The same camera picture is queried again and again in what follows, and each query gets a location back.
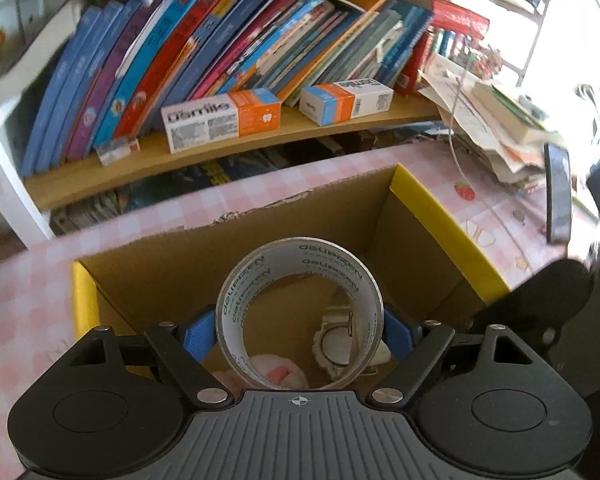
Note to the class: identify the clear tape roll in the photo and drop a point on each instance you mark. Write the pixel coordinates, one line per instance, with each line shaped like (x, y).
(290, 255)

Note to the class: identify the beige wristwatch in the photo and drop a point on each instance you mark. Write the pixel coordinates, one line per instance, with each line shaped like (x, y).
(332, 347)

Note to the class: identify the black smartphone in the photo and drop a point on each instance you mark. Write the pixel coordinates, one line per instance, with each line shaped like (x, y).
(557, 195)

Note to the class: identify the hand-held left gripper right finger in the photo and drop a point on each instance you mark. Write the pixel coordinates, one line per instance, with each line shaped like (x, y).
(399, 332)

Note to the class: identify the long orange white box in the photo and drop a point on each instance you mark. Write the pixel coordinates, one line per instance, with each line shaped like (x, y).
(205, 120)

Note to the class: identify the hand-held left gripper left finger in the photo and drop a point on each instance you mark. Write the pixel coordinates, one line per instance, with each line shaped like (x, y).
(200, 340)

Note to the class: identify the pink plush paw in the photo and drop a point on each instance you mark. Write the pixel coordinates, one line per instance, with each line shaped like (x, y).
(275, 371)

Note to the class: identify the pile of papers and books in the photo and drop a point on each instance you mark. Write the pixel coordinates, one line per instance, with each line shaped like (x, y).
(490, 125)

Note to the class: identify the white wooden bookshelf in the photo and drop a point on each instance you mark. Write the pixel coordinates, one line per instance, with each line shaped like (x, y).
(290, 127)

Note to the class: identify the small orange white box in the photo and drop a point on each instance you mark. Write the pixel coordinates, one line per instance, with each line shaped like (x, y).
(340, 100)

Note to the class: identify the red dictionary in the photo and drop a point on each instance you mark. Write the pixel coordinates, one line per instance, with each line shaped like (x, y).
(460, 17)

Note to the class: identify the row of colourful books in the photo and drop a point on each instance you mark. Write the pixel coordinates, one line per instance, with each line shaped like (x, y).
(180, 45)

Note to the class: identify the tiny white red box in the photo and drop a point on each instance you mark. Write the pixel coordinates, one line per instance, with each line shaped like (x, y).
(117, 150)

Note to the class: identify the yellow cardboard box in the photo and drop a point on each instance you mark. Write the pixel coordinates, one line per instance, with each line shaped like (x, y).
(180, 270)

